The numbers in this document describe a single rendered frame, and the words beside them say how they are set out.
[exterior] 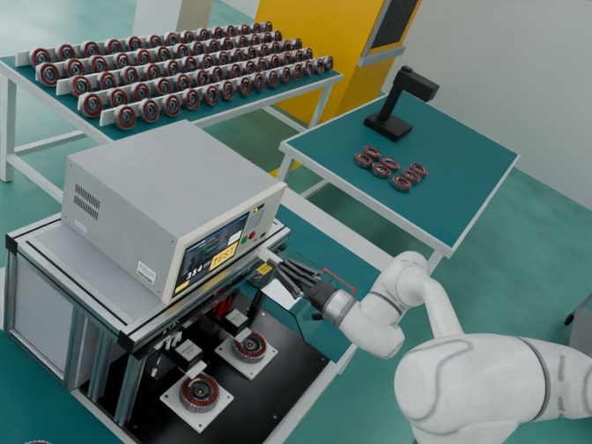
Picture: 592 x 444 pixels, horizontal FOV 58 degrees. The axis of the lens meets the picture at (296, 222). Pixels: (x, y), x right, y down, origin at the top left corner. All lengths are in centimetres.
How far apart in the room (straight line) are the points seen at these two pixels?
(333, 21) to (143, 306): 386
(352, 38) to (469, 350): 415
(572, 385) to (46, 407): 124
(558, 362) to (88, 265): 105
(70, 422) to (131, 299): 39
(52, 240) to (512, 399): 111
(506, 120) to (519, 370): 567
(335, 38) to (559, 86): 255
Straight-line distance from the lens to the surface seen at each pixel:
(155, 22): 540
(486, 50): 636
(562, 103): 632
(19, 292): 159
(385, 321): 137
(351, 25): 480
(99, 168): 139
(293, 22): 507
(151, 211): 128
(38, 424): 157
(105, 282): 138
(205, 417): 159
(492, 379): 81
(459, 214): 314
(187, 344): 154
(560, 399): 91
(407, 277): 137
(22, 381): 164
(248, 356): 170
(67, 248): 145
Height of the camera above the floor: 210
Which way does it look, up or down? 34 degrees down
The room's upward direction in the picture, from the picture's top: 23 degrees clockwise
